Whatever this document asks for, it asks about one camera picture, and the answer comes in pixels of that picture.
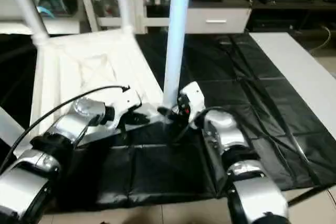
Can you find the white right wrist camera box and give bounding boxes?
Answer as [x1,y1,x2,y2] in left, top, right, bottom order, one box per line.
[177,81,205,129]

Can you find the light blue plastic object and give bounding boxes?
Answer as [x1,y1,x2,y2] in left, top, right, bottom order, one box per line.
[37,1,62,19]

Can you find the white plastic table top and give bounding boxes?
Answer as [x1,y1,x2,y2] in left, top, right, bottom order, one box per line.
[10,27,174,151]

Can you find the white plastic table leg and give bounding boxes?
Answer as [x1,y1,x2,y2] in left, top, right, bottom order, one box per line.
[115,0,136,33]
[0,106,26,148]
[160,0,193,112]
[3,0,50,46]

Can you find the black plastic mat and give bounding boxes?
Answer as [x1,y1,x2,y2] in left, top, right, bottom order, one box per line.
[0,31,336,206]

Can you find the white glass-door cabinet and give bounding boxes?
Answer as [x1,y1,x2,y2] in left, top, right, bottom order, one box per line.
[76,0,174,31]

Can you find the white drawer unit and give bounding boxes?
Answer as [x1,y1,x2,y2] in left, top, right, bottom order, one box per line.
[184,8,251,35]

